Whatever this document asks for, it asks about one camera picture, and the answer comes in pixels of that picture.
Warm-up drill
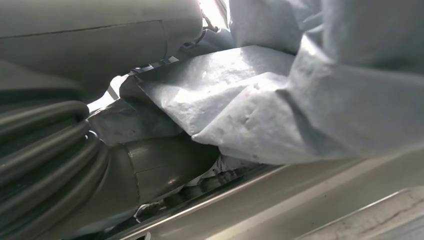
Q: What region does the grey parcel with red dot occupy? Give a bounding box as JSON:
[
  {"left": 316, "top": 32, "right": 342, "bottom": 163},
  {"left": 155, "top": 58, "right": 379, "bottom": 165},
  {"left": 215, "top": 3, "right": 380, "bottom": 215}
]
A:
[{"left": 87, "top": 0, "right": 424, "bottom": 186}]

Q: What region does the steel scale tray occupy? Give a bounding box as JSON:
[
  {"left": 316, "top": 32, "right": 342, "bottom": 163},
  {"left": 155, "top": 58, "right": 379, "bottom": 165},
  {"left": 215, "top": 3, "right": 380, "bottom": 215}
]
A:
[{"left": 71, "top": 147, "right": 424, "bottom": 240}]

